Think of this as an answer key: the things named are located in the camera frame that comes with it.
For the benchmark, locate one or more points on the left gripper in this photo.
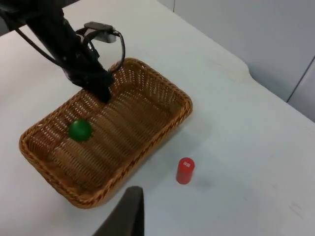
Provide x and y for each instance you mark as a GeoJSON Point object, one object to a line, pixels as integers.
{"type": "Point", "coordinates": [88, 73]}

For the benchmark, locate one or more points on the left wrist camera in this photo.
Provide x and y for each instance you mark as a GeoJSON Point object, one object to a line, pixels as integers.
{"type": "Point", "coordinates": [101, 30]}

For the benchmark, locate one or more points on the red cylinder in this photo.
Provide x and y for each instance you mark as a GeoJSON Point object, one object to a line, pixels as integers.
{"type": "Point", "coordinates": [185, 170]}

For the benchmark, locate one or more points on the pale brown wicker basket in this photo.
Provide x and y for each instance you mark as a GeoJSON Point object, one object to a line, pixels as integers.
{"type": "Point", "coordinates": [137, 137]}

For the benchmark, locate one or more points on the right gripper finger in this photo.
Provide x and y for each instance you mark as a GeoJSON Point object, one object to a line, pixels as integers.
{"type": "Point", "coordinates": [125, 216]}

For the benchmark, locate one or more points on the green ball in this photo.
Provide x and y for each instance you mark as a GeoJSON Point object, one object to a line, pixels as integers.
{"type": "Point", "coordinates": [79, 130]}

